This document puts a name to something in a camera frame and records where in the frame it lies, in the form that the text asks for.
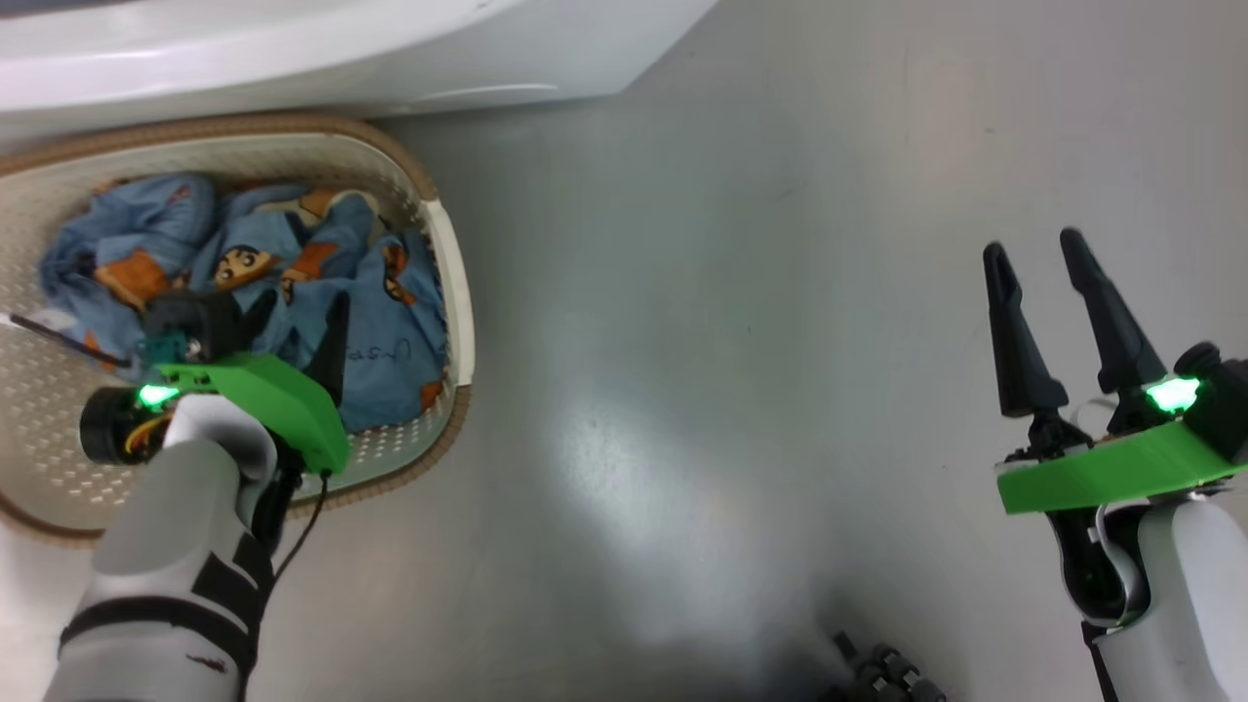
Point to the blue cartoon garment with handwriting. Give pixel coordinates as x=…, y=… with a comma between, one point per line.
x=390, y=331

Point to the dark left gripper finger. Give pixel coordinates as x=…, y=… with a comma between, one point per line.
x=258, y=317
x=334, y=351

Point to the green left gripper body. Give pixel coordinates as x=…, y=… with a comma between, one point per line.
x=273, y=395

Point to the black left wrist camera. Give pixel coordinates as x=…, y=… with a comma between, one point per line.
x=200, y=317

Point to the dark robot base part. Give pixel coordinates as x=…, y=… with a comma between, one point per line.
x=882, y=673

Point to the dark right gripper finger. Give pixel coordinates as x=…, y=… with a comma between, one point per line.
x=1024, y=361
x=1116, y=341

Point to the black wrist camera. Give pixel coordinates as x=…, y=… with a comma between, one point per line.
x=1224, y=400
x=200, y=317

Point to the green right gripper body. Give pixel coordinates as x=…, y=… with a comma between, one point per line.
x=1102, y=478

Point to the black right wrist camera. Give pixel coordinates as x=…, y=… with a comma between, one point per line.
x=1224, y=400

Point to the cream laundry basket brown rim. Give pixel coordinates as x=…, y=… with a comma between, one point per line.
x=58, y=468

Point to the round white filter cover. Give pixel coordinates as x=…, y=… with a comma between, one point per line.
x=487, y=92

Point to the white front-load washing machine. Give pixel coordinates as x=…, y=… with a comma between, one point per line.
x=292, y=58

